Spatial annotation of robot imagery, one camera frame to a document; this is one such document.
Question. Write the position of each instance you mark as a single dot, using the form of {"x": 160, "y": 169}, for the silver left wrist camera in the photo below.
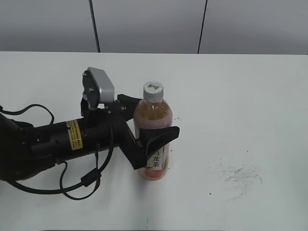
{"x": 98, "y": 89}

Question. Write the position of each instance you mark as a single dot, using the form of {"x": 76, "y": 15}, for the peach oolong tea bottle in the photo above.
{"x": 153, "y": 116}

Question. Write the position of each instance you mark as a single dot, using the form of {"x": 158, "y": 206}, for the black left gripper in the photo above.
{"x": 106, "y": 128}

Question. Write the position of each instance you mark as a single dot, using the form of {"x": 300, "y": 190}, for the white bottle cap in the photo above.
{"x": 153, "y": 91}

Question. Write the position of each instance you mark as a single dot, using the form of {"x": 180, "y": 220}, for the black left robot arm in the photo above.
{"x": 26, "y": 150}

